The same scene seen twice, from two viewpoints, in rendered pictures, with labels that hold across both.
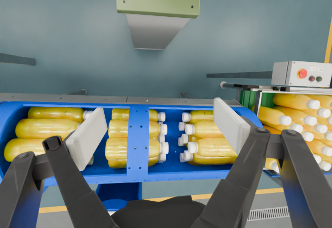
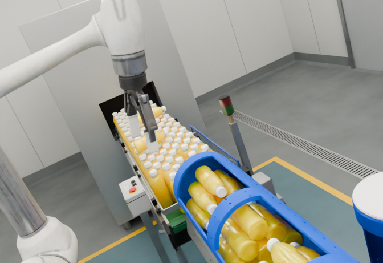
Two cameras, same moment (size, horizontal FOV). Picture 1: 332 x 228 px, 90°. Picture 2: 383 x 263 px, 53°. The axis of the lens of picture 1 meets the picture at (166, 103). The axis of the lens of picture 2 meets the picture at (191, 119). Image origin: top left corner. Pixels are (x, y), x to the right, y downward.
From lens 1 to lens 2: 106 cm
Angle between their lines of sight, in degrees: 61
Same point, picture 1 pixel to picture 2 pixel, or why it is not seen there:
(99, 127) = (151, 144)
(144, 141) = (222, 203)
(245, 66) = not seen: outside the picture
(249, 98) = (176, 219)
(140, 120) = (212, 223)
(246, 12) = not seen: outside the picture
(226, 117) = (132, 126)
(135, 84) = not seen: outside the picture
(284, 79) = (142, 197)
